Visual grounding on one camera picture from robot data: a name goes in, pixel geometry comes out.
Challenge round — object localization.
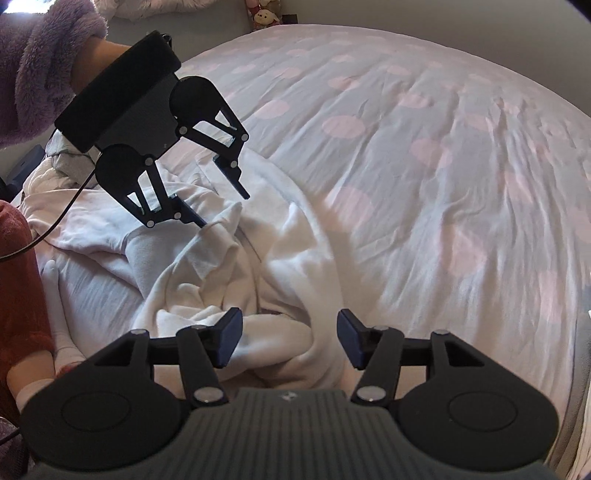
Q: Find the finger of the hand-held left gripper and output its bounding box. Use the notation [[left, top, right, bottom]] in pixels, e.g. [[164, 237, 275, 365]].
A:
[[178, 99, 251, 200], [122, 158, 208, 230]]

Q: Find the grey ribbed garment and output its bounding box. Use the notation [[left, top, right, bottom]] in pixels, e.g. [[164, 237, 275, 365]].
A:
[[46, 136, 100, 188]]

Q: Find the person's left forearm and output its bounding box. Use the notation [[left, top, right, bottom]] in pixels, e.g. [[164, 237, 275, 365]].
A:
[[0, 0, 133, 149]]

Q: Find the white long-sleeve top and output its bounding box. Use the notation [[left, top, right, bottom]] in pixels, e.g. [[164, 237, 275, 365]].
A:
[[11, 148, 363, 402]]

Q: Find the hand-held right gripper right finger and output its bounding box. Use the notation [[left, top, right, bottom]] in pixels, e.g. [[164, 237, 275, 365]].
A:
[[338, 309, 490, 409]]

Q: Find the bed with pink-dotted sheet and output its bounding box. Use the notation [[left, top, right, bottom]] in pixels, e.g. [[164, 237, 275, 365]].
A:
[[0, 21, 591, 480]]

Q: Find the black cable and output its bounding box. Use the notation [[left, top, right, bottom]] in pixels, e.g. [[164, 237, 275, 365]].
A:
[[0, 129, 100, 264]]

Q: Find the clear tube of plush toys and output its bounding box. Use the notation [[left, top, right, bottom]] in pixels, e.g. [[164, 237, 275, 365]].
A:
[[246, 0, 283, 31]]

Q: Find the person's red knit garment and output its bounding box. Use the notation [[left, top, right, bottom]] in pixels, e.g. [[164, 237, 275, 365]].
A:
[[0, 199, 55, 416]]

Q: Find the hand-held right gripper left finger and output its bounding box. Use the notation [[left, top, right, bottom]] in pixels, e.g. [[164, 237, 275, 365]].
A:
[[95, 308, 243, 408]]

